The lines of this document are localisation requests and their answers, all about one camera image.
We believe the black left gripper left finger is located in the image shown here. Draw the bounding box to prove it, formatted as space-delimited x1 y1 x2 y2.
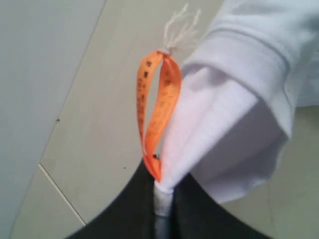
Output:
69 162 155 239

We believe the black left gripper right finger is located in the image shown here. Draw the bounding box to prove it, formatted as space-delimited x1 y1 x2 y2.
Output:
169 174 268 239

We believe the white t-shirt red lettering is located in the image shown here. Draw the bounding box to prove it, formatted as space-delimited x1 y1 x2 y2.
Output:
154 0 319 239

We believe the orange neck label tag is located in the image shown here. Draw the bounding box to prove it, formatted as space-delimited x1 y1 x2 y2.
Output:
136 50 182 182

